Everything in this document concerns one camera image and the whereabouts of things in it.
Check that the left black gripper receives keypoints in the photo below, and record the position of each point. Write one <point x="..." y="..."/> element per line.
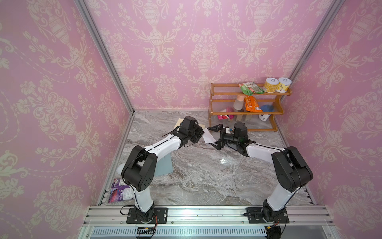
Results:
<point x="200" y="131"/>

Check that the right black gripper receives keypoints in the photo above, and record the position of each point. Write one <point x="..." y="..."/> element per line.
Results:
<point x="220" y="145"/>

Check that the teal green envelope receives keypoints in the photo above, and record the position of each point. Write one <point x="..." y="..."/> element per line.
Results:
<point x="164" y="166"/>

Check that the red bordered pink card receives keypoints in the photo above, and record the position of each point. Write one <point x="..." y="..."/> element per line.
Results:
<point x="208" y="137"/>

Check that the cream yellow envelope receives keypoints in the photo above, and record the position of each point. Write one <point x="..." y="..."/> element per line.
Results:
<point x="181" y="120"/>

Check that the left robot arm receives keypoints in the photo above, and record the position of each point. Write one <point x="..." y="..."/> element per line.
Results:
<point x="139" y="169"/>

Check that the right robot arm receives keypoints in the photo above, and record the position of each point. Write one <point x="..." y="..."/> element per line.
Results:
<point x="292" y="171"/>

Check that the magenta pink item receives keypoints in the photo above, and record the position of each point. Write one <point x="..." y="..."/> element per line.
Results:
<point x="225" y="115"/>

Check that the pink beige bottle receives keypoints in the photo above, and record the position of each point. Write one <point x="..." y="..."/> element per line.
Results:
<point x="239" y="102"/>

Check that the wooden three-tier shelf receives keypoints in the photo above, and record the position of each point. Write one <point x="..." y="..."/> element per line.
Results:
<point x="222" y="98"/>

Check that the orange snack bag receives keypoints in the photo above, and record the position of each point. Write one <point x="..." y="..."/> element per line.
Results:
<point x="251" y="104"/>

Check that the green snack packet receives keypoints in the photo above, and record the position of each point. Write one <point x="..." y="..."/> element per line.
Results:
<point x="250" y="88"/>

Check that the yellow can left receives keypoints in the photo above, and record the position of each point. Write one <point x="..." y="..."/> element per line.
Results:
<point x="270" y="85"/>

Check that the yellow can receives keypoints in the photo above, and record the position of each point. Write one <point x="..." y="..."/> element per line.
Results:
<point x="270" y="85"/>
<point x="284" y="84"/>

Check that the yellow can right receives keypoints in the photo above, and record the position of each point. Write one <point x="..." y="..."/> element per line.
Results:
<point x="284" y="84"/>

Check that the purple snack bag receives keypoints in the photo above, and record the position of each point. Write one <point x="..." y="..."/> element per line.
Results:
<point x="120" y="191"/>

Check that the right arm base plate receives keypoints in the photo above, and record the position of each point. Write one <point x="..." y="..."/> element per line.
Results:
<point x="258" y="215"/>

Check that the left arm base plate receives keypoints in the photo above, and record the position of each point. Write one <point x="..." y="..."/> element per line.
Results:
<point x="155" y="215"/>

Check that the aluminium front rail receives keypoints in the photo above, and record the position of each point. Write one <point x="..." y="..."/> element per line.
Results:
<point x="208" y="222"/>

